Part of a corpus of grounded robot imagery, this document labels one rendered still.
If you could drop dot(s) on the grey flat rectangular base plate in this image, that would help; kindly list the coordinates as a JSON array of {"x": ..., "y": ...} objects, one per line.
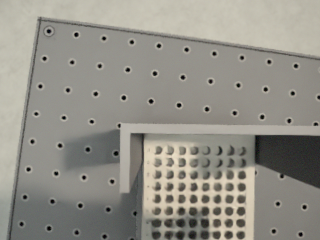
[{"x": 86, "y": 79}]

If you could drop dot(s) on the white well plate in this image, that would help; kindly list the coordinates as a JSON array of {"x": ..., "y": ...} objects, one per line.
[{"x": 227, "y": 211}]

